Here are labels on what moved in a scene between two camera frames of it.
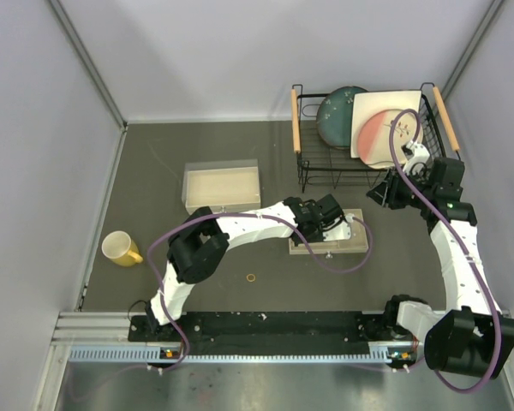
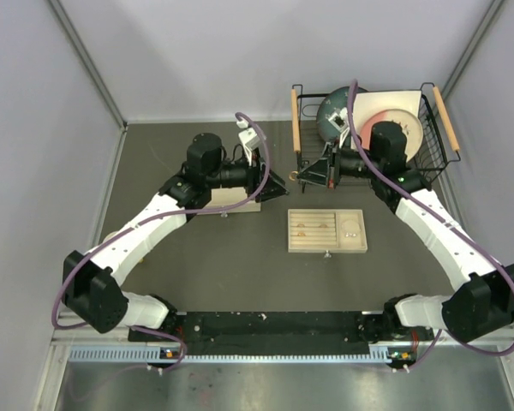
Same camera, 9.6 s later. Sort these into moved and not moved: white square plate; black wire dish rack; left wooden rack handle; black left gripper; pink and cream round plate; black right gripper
Moved: black left gripper; black right gripper
Not moved: left wooden rack handle; white square plate; pink and cream round plate; black wire dish rack
